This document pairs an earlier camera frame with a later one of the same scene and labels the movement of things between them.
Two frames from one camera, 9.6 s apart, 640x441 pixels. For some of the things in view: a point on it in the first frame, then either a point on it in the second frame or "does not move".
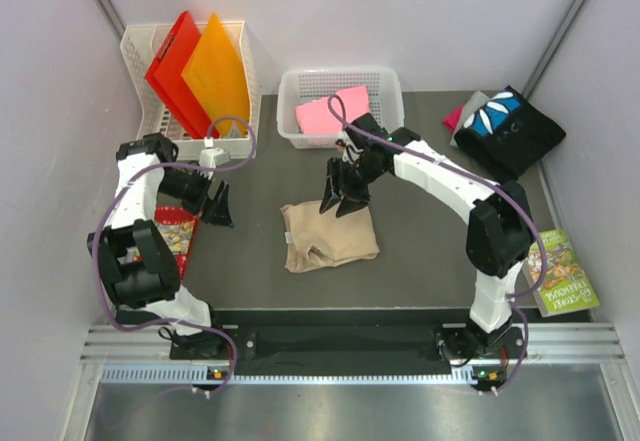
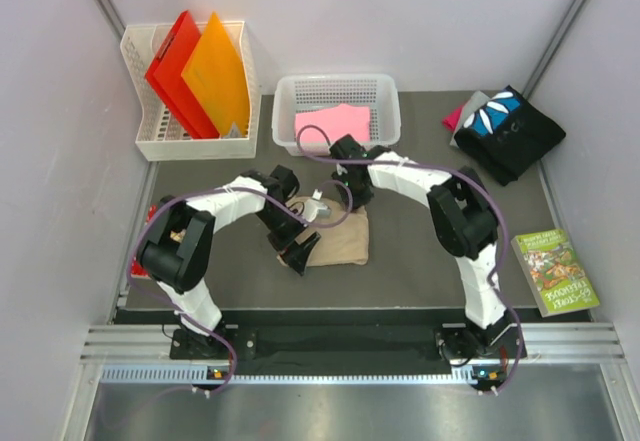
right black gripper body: [354, 178] does not move
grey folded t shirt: [476, 102] does not move
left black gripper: [216, 211] to [294, 256]
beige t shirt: [317, 240] does not move
